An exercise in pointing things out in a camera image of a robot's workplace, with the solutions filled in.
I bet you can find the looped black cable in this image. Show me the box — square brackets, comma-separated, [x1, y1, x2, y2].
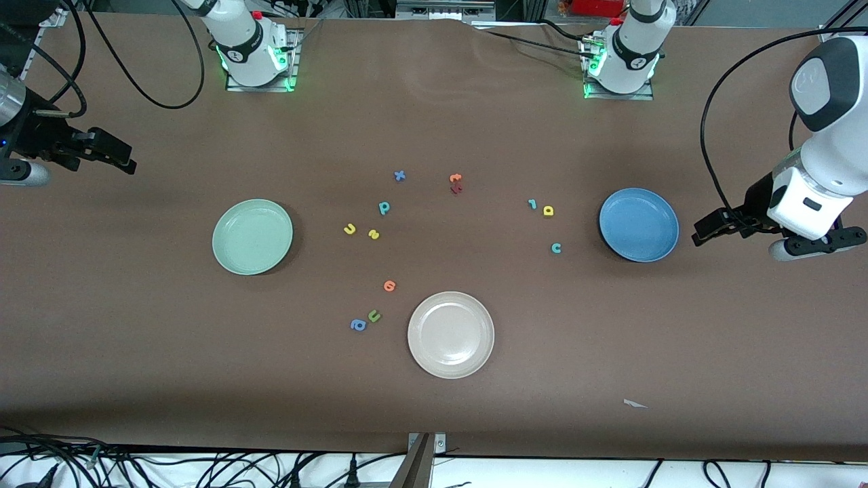
[702, 460, 734, 488]

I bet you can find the thick black cable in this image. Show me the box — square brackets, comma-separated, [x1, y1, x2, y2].
[0, 434, 102, 488]

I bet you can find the blue plate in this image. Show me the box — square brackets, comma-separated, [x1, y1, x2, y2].
[599, 188, 679, 263]

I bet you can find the aluminium frame profile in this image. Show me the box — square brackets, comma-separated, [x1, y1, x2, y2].
[20, 8, 72, 79]
[817, 0, 868, 45]

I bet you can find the green plate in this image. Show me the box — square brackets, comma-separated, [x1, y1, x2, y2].
[212, 199, 294, 276]

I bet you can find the beige plate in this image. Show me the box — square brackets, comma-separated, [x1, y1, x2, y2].
[408, 291, 495, 380]

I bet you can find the grey metal bracket post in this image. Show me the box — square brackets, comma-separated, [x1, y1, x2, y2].
[389, 432, 448, 488]

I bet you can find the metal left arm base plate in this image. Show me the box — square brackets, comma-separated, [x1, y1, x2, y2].
[583, 37, 655, 101]

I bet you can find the grey metal equipment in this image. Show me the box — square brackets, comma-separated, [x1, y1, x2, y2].
[395, 0, 497, 24]

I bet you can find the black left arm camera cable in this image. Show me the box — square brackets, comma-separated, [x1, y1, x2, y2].
[698, 27, 868, 221]

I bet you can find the short black base cable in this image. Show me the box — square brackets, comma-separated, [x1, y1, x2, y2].
[539, 19, 587, 41]

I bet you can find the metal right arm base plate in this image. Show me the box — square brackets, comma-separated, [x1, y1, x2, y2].
[225, 28, 300, 93]

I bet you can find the red box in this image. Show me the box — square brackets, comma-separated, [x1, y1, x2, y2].
[570, 0, 626, 18]

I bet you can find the brown table cover mat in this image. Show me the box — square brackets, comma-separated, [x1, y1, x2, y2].
[0, 10, 868, 462]

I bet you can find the long black base cable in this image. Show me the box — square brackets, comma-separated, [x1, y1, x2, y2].
[475, 27, 597, 58]

